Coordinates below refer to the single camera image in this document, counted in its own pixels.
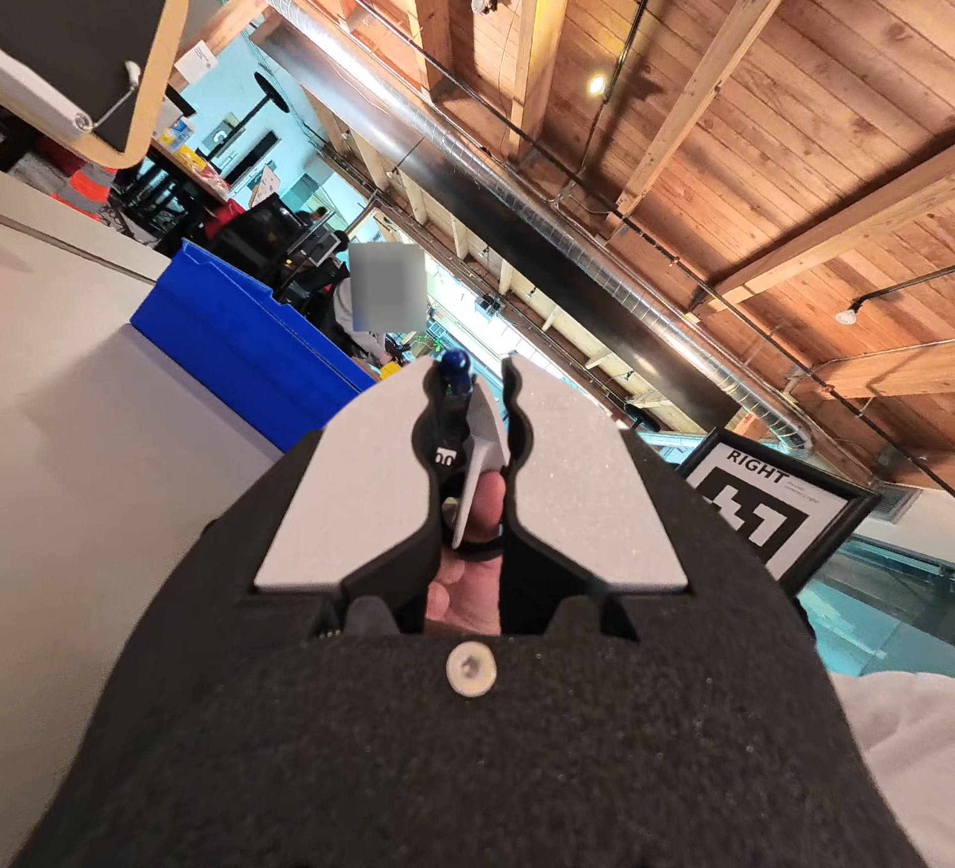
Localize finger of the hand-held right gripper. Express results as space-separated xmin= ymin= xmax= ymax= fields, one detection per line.
xmin=442 ymin=377 xmax=511 ymax=550

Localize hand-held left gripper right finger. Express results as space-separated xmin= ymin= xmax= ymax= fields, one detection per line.
xmin=501 ymin=353 xmax=691 ymax=634

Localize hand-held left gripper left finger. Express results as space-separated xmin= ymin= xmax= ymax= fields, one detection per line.
xmin=254 ymin=357 xmax=445 ymax=593

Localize blue pen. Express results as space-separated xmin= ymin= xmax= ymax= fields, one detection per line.
xmin=436 ymin=348 xmax=474 ymax=451

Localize unlabelled blue bin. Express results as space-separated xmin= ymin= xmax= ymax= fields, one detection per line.
xmin=130 ymin=239 xmax=379 ymax=453

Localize person's right hand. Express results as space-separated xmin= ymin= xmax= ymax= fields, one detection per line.
xmin=425 ymin=470 xmax=511 ymax=636

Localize black framed marker sign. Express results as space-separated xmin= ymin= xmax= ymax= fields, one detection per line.
xmin=677 ymin=428 xmax=881 ymax=594

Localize black office chair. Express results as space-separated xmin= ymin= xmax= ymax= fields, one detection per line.
xmin=224 ymin=195 xmax=314 ymax=287

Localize yellow snack packets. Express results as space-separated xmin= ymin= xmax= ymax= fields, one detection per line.
xmin=159 ymin=116 xmax=228 ymax=186

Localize black floor lamp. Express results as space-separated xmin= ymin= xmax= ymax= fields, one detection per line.
xmin=205 ymin=71 xmax=290 ymax=160

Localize orange traffic cone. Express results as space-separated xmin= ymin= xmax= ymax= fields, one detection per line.
xmin=51 ymin=163 xmax=116 ymax=205

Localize white paper notice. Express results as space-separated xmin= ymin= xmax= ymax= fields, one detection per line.
xmin=174 ymin=40 xmax=219 ymax=84

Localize wood edged black board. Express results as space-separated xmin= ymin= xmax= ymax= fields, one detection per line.
xmin=0 ymin=0 xmax=189 ymax=170

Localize black rectangular duct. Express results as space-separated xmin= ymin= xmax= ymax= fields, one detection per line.
xmin=250 ymin=13 xmax=740 ymax=432

